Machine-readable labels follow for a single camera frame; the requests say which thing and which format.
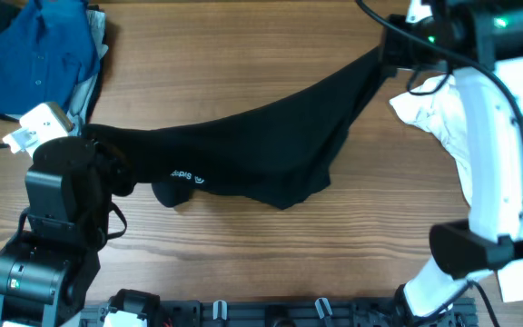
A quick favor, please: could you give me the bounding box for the blue button shirt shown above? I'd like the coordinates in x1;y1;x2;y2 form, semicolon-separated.
0;0;100;115

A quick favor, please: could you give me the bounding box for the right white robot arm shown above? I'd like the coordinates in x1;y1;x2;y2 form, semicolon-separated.
382;0;523;325

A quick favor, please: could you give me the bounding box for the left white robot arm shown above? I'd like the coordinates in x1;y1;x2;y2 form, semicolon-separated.
0;137;134;326

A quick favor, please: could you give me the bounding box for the white t-shirt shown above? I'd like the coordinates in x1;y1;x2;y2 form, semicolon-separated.
388;65;523;303

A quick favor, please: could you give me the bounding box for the black t-shirt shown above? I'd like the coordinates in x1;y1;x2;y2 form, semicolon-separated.
82;48;385;210

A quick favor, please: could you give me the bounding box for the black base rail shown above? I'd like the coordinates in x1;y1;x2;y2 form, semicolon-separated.
79;290;479;327

